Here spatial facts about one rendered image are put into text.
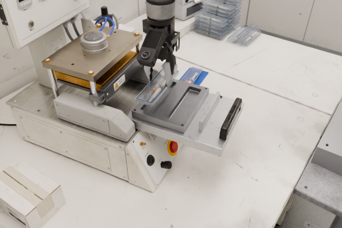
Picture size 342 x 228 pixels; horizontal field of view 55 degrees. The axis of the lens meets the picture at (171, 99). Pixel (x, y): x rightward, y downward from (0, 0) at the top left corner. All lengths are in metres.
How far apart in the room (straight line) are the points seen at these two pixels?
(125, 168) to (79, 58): 0.36
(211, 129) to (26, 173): 0.55
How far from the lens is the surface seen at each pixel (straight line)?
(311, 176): 1.18
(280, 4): 3.38
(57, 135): 1.13
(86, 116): 0.98
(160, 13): 0.85
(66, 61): 0.99
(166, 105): 0.96
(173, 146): 1.11
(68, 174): 1.15
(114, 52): 1.00
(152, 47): 0.84
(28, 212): 0.99
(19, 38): 1.00
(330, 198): 1.15
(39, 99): 1.17
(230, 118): 0.91
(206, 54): 1.70
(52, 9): 1.07
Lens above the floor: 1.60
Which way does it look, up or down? 38 degrees down
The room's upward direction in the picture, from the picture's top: straight up
